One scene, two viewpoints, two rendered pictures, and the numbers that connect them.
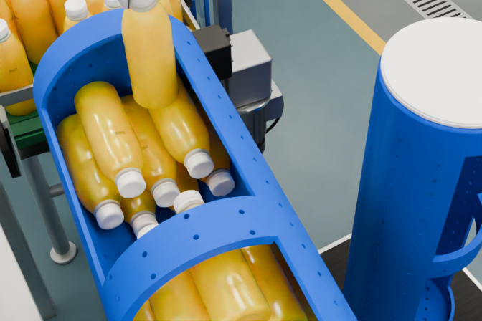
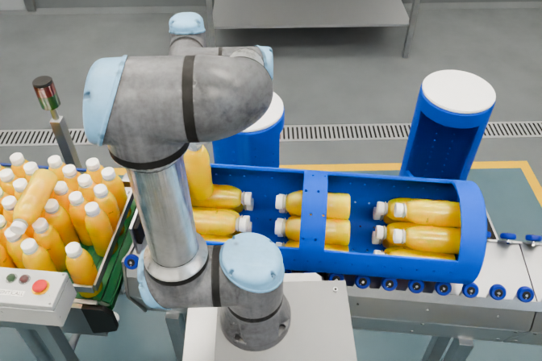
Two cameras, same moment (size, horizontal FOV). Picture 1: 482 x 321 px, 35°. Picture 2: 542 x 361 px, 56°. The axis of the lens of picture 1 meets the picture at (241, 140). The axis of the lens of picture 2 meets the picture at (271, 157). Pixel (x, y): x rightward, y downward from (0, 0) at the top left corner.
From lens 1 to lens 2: 98 cm
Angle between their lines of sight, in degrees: 42
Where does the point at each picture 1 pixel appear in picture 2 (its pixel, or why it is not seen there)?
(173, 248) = (318, 201)
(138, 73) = (205, 180)
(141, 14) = (201, 150)
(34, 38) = (61, 253)
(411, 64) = not seen: hidden behind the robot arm
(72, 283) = not seen: outside the picture
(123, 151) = (228, 215)
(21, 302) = (292, 277)
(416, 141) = (262, 143)
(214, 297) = (337, 206)
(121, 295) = (316, 236)
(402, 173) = (260, 163)
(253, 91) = not seen: hidden behind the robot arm
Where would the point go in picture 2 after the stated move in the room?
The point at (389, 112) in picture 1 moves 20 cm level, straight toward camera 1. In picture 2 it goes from (244, 140) to (285, 167)
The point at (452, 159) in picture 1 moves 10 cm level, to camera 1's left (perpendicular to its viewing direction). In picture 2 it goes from (276, 139) to (264, 155)
